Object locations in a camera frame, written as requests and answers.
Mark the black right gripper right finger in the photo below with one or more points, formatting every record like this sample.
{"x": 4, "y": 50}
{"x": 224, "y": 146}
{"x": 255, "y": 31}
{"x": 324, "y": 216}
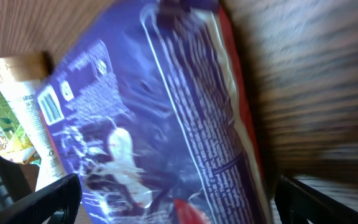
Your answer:
{"x": 298, "y": 203}

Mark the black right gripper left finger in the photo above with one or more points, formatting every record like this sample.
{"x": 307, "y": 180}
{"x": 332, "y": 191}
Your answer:
{"x": 56, "y": 203}

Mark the green juice carton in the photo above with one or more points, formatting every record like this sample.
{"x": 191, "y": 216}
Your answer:
{"x": 15, "y": 146}

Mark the purple Carefree packet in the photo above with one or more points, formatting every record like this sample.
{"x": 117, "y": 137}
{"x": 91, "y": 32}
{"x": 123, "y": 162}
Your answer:
{"x": 149, "y": 110}

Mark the white tube gold cap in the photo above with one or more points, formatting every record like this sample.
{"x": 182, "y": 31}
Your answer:
{"x": 20, "y": 76}

